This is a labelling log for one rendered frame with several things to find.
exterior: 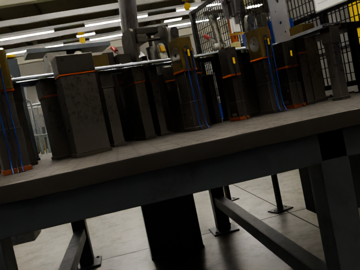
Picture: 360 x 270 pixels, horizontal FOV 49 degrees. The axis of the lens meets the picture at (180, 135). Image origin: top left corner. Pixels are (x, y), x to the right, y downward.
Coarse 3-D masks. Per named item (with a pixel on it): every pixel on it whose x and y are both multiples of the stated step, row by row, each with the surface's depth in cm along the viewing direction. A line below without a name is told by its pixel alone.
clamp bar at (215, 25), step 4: (212, 16) 197; (216, 16) 193; (212, 20) 195; (216, 20) 196; (212, 24) 195; (216, 24) 197; (212, 28) 196; (216, 28) 196; (216, 32) 196; (220, 32) 196; (216, 36) 194; (220, 36) 196; (216, 40) 194; (220, 40) 196; (224, 44) 195; (220, 48) 194
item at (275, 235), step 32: (352, 128) 100; (224, 160) 95; (256, 160) 97; (288, 160) 98; (320, 160) 99; (352, 160) 128; (64, 192) 90; (96, 192) 91; (128, 192) 92; (160, 192) 93; (192, 192) 94; (320, 192) 102; (352, 192) 101; (0, 224) 88; (32, 224) 89; (224, 224) 246; (256, 224) 174; (320, 224) 106; (352, 224) 101; (0, 256) 88; (64, 256) 186; (96, 256) 244; (288, 256) 138; (352, 256) 101
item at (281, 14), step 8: (272, 0) 196; (280, 0) 191; (272, 8) 197; (280, 8) 192; (272, 16) 198; (280, 16) 193; (272, 24) 199; (280, 24) 194; (288, 24) 190; (280, 32) 195; (288, 32) 191
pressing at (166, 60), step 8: (240, 48) 169; (200, 56) 172; (208, 56) 178; (120, 64) 147; (128, 64) 148; (136, 64) 157; (144, 64) 162; (152, 64) 167; (160, 64) 169; (168, 64) 171; (112, 72) 165; (120, 72) 166; (16, 80) 137; (32, 80) 143
